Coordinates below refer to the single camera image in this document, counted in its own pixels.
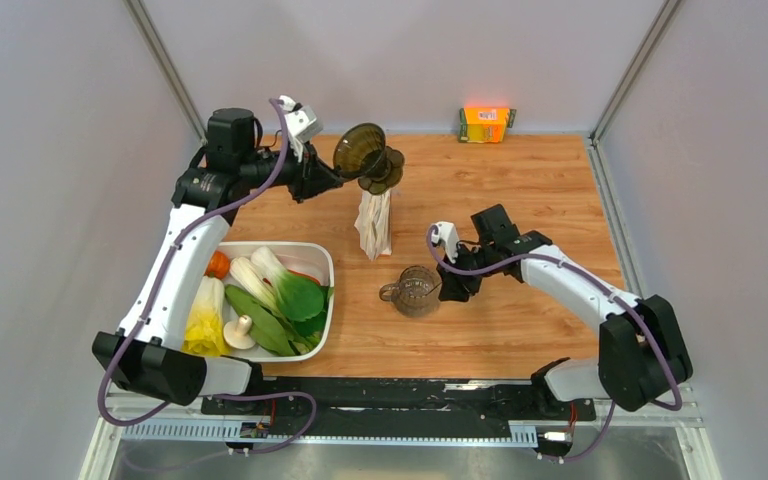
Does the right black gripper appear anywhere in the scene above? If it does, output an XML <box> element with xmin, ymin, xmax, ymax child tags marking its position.
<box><xmin>436</xmin><ymin>241</ymin><xmax>497</xmax><ymax>303</ymax></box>

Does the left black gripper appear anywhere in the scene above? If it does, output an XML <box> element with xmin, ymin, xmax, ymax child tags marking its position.
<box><xmin>240</xmin><ymin>137</ymin><xmax>343</xmax><ymax>205</ymax></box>

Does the clear glass coffee server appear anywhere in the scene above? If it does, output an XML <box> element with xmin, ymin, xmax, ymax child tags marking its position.
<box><xmin>379</xmin><ymin>265</ymin><xmax>441</xmax><ymax>318</ymax></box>

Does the dark brown coffee dripper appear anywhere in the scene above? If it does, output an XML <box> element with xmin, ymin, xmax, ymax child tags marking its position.
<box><xmin>332</xmin><ymin>122</ymin><xmax>405</xmax><ymax>195</ymax></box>

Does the pack of paper filters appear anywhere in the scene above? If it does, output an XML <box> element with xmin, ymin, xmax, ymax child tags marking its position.
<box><xmin>354</xmin><ymin>191</ymin><xmax>392</xmax><ymax>261</ymax></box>

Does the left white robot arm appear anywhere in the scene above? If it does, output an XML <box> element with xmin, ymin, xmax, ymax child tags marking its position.
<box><xmin>92</xmin><ymin>98</ymin><xmax>342</xmax><ymax>415</ymax></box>

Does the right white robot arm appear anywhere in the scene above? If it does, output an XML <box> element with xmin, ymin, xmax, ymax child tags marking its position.
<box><xmin>426</xmin><ymin>204</ymin><xmax>693</xmax><ymax>418</ymax></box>

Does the white rectangular tray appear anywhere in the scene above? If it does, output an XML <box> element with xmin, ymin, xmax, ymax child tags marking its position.
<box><xmin>217</xmin><ymin>241</ymin><xmax>335</xmax><ymax>364</ymax></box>

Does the red chili pepper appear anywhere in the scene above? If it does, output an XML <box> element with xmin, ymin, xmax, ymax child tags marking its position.
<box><xmin>289</xmin><ymin>269</ymin><xmax>324</xmax><ymax>286</ymax></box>

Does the white bok choy stalk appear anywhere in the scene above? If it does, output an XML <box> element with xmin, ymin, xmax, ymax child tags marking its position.
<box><xmin>229</xmin><ymin>257</ymin><xmax>278</xmax><ymax>313</ymax></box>

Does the green bok choy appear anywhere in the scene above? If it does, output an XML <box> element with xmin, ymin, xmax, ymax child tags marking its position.
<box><xmin>250</xmin><ymin>247</ymin><xmax>325</xmax><ymax>322</ymax></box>

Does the orange small pumpkin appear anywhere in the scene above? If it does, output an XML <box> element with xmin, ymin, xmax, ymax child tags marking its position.
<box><xmin>204</xmin><ymin>251</ymin><xmax>231</xmax><ymax>280</ymax></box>

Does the dark green leaf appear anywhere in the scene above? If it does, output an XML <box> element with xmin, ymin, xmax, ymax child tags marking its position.
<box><xmin>225</xmin><ymin>285</ymin><xmax>296</xmax><ymax>357</ymax></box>

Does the orange green carton box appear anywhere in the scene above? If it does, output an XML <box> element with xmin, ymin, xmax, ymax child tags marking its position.
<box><xmin>457</xmin><ymin>107</ymin><xmax>517</xmax><ymax>144</ymax></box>

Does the white mushroom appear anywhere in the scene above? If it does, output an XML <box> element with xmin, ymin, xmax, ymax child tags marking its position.
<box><xmin>223</xmin><ymin>315</ymin><xmax>256</xmax><ymax>350</ymax></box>

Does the yellow napa cabbage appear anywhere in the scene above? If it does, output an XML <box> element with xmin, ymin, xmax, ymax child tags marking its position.
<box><xmin>181</xmin><ymin>276</ymin><xmax>230</xmax><ymax>357</ymax></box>

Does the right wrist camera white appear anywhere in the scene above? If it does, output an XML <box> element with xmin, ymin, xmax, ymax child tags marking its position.
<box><xmin>429</xmin><ymin>221</ymin><xmax>460</xmax><ymax>260</ymax></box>

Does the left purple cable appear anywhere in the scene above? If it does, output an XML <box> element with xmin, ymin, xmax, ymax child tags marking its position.
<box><xmin>96</xmin><ymin>97</ymin><xmax>319</xmax><ymax>457</ymax></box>

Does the purple cable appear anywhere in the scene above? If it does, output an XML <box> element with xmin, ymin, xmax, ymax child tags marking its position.
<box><xmin>96</xmin><ymin>97</ymin><xmax>319</xmax><ymax>457</ymax></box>
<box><xmin>425</xmin><ymin>223</ymin><xmax>685</xmax><ymax>464</ymax></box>

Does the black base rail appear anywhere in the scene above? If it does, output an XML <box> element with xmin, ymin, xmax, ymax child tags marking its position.
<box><xmin>201</xmin><ymin>376</ymin><xmax>596</xmax><ymax>446</ymax></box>

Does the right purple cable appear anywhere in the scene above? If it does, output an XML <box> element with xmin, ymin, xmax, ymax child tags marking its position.
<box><xmin>425</xmin><ymin>223</ymin><xmax>685</xmax><ymax>464</ymax></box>

